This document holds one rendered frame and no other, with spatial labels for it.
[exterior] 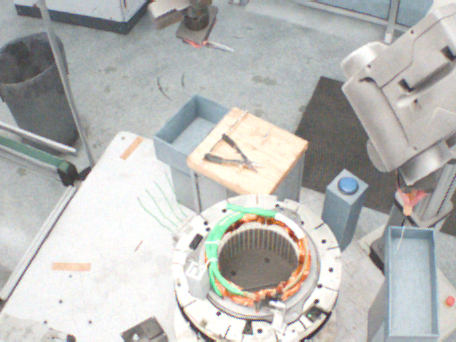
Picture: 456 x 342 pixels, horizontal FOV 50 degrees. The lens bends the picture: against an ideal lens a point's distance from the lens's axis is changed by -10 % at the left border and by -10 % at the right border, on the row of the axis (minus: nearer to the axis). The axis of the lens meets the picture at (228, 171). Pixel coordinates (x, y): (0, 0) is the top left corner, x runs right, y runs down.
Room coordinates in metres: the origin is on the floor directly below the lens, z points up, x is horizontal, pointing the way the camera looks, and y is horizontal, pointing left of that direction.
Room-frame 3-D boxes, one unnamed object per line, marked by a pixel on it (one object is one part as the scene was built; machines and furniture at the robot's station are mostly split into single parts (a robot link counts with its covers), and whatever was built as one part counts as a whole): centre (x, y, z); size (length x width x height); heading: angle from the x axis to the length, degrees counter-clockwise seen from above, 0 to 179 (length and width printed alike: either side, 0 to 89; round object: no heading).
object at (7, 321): (0.42, 0.51, 0.79); 0.24 x 0.12 x 0.02; 64
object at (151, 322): (0.43, 0.22, 0.81); 0.10 x 0.06 x 0.06; 121
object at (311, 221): (0.47, -0.05, 1.09); 0.32 x 0.32 x 0.01
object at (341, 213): (0.67, -0.26, 0.91); 0.07 x 0.07 x 0.25; 44
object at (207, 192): (0.76, -0.05, 0.91); 0.19 x 0.19 x 0.26; 53
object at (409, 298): (0.41, -0.36, 0.92); 0.25 x 0.11 x 0.28; 170
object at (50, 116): (1.82, 0.90, 0.28); 0.38 x 0.37 x 0.56; 154
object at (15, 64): (1.82, 0.90, 0.39); 0.39 x 0.39 x 0.35
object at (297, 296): (0.47, -0.05, 1.05); 0.22 x 0.22 x 0.12
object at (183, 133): (0.86, 0.08, 0.92); 0.17 x 0.11 x 0.28; 143
